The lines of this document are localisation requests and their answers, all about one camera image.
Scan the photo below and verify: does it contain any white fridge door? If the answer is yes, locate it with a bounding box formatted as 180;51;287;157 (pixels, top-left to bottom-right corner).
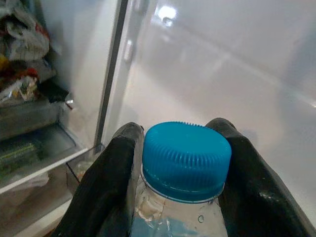
101;0;316;237

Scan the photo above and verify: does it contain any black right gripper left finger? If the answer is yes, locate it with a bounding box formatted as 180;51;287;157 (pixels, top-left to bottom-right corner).
53;122;145;237

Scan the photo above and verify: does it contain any clear plastic bottle blue cap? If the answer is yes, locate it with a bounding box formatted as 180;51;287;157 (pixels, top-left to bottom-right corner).
130;120;233;237

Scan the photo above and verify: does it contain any colourful snack packet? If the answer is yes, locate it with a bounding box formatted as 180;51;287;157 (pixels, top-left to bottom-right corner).
0;68;41;104

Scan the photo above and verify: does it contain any clear fridge drawer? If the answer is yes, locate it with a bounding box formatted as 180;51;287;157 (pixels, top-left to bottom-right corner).
65;144;106;185

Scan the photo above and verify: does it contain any glass fridge shelf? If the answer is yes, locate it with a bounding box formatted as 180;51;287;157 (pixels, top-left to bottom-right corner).
0;123;89;195

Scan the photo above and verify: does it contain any white plastic bag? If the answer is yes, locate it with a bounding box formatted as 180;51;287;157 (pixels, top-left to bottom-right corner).
0;4;51;61

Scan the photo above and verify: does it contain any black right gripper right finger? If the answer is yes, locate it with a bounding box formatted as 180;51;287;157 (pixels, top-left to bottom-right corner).
205;118;316;237

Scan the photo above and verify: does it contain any green packet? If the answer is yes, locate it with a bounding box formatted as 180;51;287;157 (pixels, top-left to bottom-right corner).
0;142;42;171

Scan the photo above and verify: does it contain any white fridge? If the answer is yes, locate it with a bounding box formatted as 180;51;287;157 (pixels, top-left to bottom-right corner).
0;0;129;237

